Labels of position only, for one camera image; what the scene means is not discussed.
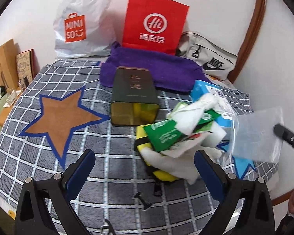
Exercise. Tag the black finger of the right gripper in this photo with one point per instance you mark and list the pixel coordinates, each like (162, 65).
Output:
(284, 133)

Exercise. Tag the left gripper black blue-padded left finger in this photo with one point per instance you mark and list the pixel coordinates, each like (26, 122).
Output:
(33, 217)

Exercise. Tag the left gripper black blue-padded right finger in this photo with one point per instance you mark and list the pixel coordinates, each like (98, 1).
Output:
(256, 216)

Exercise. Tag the clear plastic zip bag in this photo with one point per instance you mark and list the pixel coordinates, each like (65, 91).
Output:
(252, 137)

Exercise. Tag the white sponge block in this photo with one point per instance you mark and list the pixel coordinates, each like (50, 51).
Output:
(216, 135)

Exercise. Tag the white cloth glove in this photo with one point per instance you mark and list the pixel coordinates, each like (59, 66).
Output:
(182, 167)

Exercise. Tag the white cloth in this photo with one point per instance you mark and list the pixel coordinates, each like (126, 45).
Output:
(187, 117)

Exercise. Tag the green tissue pack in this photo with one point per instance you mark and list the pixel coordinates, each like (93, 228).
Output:
(162, 135)

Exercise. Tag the yellow black pouch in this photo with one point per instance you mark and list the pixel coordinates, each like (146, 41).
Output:
(142, 141)

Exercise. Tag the blue cardboard box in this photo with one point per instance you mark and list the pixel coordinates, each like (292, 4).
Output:
(227, 113)

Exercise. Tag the grey Nike bag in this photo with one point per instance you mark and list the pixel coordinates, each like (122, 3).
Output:
(214, 60)

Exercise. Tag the grey checked star tablecloth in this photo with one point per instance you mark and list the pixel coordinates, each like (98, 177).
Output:
(65, 111)

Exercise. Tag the purple towel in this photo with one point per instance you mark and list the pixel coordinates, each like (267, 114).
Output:
(168, 71)

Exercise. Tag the brown cardboard boxes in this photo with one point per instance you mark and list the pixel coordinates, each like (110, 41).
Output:
(8, 69)

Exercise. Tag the dark green tin box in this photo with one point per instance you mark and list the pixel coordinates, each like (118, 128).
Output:
(134, 98)

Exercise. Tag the red paper shopping bag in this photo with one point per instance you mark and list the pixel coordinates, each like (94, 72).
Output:
(154, 25)

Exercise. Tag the white Miniso plastic bag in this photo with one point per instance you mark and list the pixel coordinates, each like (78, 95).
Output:
(83, 28)

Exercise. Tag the brown wooden frame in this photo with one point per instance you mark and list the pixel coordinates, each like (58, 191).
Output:
(250, 38)

